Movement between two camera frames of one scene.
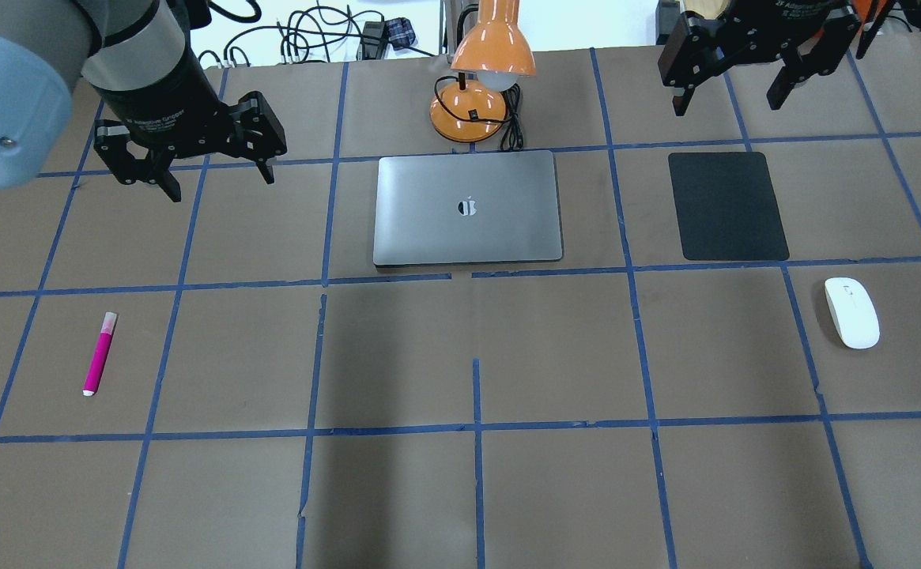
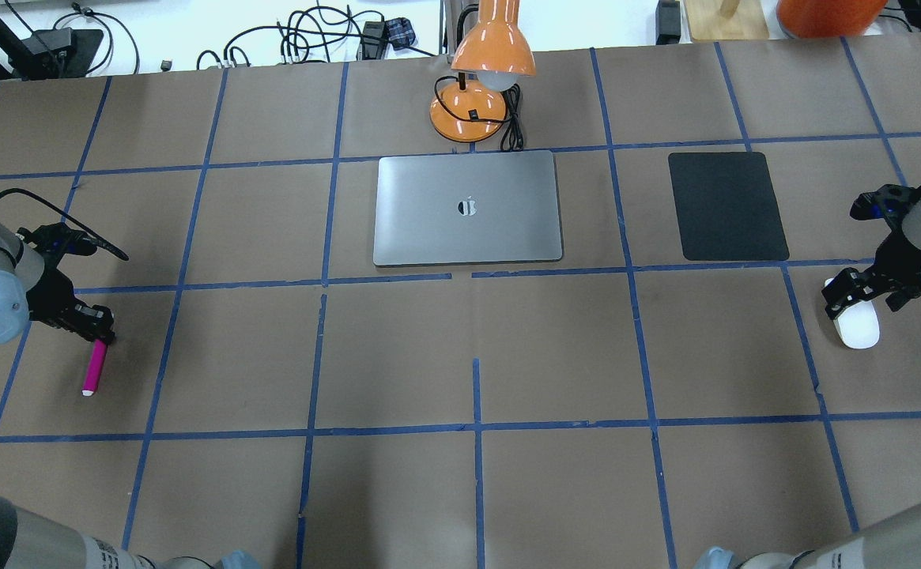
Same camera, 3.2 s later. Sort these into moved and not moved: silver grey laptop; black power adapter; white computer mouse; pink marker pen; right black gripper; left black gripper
Moved: left black gripper; right black gripper
Not moved: silver grey laptop; white computer mouse; pink marker pen; black power adapter
